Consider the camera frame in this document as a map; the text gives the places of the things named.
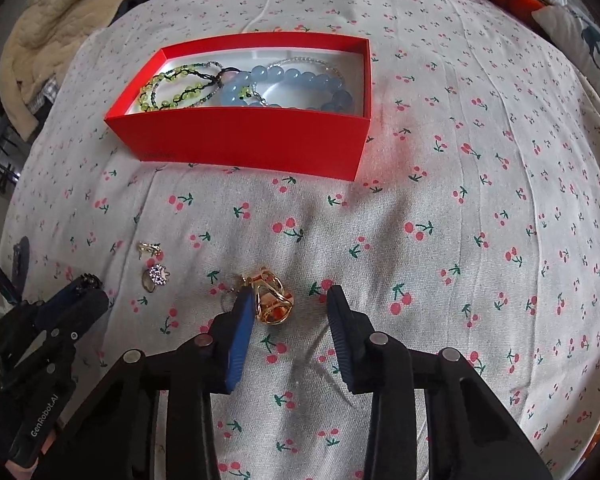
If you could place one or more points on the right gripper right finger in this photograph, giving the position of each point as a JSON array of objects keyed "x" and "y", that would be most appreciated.
[{"x": 471, "y": 435}]

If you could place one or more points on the cherry print bedsheet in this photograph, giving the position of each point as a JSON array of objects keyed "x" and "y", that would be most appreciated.
[{"x": 473, "y": 223}]

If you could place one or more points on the large gold ring clasp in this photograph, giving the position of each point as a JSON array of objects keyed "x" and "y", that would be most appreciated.
[{"x": 273, "y": 303}]

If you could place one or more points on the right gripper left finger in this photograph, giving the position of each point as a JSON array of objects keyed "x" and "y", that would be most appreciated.
[{"x": 112, "y": 435}]

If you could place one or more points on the deer print pillow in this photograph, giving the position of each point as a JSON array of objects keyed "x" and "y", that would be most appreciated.
[{"x": 576, "y": 35}]

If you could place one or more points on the red jewelry box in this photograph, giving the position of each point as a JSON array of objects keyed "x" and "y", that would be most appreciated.
[{"x": 297, "y": 138}]

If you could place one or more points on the beige quilted blanket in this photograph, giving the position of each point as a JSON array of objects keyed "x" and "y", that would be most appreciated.
[{"x": 41, "y": 47}]

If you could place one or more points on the gold star earring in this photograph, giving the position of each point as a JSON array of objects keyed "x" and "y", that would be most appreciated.
[{"x": 152, "y": 250}]

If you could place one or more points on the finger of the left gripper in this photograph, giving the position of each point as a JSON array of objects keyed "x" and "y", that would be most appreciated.
[
  {"x": 77, "y": 321},
  {"x": 61, "y": 302}
]

